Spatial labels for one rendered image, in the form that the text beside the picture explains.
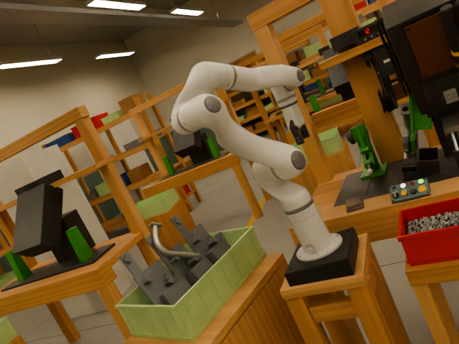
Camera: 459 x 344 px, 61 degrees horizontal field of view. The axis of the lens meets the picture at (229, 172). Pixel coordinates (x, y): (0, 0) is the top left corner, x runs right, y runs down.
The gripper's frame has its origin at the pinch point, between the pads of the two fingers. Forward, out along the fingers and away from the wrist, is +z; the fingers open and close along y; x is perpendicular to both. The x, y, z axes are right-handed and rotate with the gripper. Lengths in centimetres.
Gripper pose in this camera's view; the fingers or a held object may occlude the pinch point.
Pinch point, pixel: (302, 138)
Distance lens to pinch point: 166.7
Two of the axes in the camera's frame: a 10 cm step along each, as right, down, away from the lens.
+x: 8.1, -2.8, -5.1
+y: -4.0, 3.6, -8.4
